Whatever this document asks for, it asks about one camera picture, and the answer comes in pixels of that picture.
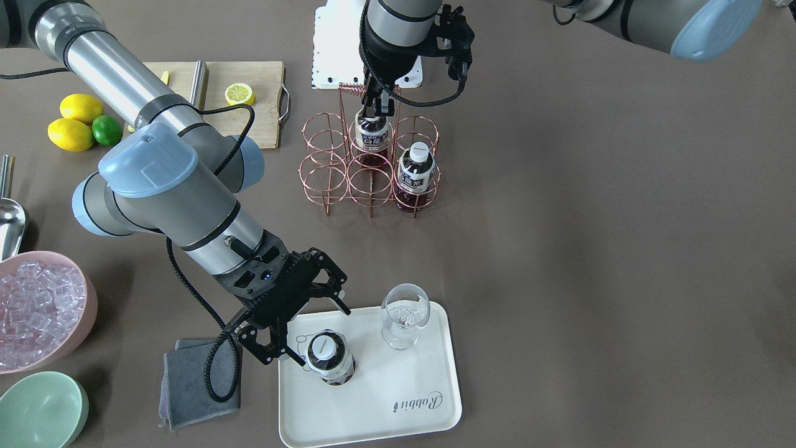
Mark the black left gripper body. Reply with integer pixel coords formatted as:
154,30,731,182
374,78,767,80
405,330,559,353
362,68,400,118

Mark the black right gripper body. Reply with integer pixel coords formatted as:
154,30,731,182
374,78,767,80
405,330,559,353
225,248,324,329

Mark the tea bottle white cap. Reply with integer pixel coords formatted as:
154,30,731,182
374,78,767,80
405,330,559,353
305,329,356,386

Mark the copper wire bottle basket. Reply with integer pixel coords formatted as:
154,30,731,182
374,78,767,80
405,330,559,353
298,84,442,217

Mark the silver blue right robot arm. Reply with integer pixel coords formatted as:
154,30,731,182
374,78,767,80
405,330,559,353
2,1,350,364

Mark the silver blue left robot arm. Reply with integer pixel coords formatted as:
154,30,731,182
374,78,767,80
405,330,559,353
358,1,762,118

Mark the clear wine glass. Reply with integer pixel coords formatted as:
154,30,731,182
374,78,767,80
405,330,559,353
381,283,430,350

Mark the bamboo cutting board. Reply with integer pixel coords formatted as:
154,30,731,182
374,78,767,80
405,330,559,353
127,60,292,150

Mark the white rabbit tray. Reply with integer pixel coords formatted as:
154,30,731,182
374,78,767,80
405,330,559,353
278,302,463,447

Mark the yellow half lemon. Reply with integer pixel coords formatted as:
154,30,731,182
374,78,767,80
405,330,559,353
224,82,256,106

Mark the steel muddler rod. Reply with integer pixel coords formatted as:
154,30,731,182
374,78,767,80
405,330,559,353
188,60,210,110

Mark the pink bowl with ice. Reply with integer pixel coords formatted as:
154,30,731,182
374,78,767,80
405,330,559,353
1,251,98,374

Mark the green lime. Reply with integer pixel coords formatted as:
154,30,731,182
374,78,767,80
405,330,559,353
91,114,123,147

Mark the mint green bowl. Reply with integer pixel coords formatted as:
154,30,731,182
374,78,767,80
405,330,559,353
1,371,89,447

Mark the yellow lemon near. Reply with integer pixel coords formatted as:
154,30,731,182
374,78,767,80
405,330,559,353
47,118,95,151

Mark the yellow lemon far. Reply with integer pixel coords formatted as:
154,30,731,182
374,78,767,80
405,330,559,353
59,93,104,125

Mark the steel ice scoop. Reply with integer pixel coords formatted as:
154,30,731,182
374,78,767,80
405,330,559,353
1,155,27,261

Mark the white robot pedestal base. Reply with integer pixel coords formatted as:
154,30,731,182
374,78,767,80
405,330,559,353
311,1,441,89

